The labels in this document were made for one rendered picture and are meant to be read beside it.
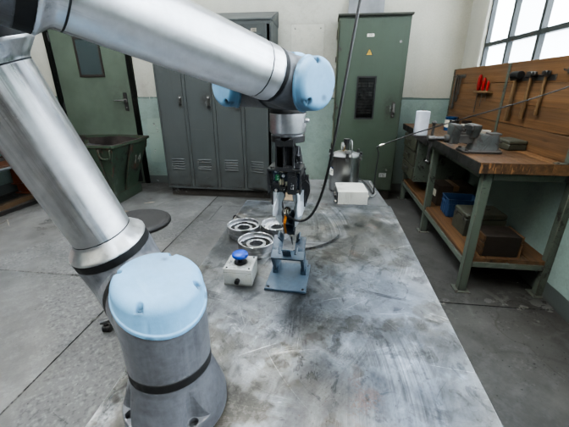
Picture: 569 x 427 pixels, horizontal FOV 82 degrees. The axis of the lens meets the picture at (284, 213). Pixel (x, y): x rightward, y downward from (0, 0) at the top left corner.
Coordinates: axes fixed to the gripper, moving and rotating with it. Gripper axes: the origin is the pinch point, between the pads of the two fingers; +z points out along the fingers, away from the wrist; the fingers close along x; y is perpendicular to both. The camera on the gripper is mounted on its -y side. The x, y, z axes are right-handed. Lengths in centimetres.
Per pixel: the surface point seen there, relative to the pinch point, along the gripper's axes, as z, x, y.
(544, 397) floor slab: 96, 105, -49
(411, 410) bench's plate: 16.3, 24.2, 32.7
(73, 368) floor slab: 96, -108, -28
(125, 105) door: -6, -262, -324
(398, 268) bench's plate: 16.1, 28.3, -9.4
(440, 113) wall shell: -1, 121, -343
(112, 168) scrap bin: 51, -223, -228
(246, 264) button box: 11.7, -10.0, 2.8
